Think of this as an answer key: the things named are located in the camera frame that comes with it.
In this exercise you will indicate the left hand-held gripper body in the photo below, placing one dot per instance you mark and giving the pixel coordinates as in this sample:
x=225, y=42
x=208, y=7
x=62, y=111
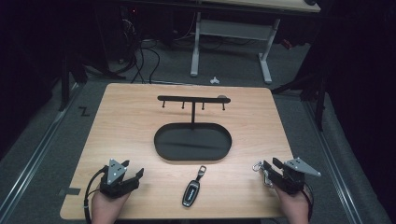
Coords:
x=115, y=174

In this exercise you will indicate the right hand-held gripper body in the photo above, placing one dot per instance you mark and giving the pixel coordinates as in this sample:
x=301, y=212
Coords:
x=294, y=179

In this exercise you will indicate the person's right hand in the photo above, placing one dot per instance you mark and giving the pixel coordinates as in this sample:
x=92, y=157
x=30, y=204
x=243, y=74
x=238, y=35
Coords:
x=294, y=207

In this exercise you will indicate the person's left hand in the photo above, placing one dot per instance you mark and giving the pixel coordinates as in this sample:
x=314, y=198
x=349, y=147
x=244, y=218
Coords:
x=107, y=208

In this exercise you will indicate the grey tape strip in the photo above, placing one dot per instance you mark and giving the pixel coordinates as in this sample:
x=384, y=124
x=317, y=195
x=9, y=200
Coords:
x=70, y=191

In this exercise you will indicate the black car key fob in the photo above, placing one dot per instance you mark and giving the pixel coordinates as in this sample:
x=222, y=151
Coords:
x=190, y=194

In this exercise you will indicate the black key rack with tray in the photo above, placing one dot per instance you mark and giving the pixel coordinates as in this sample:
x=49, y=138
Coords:
x=193, y=144

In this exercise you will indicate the black metal stand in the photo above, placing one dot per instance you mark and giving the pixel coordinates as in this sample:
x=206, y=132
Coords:
x=320, y=102
x=64, y=84

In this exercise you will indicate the small white floor object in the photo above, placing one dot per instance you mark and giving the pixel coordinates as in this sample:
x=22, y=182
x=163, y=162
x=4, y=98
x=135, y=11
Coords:
x=214, y=81

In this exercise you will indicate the desk with white metal legs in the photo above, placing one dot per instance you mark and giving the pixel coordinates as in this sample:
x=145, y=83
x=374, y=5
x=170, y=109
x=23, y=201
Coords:
x=236, y=29

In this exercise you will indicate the aluminium floor rail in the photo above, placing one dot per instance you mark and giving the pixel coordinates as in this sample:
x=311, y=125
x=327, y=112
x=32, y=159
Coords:
x=37, y=149
x=333, y=165

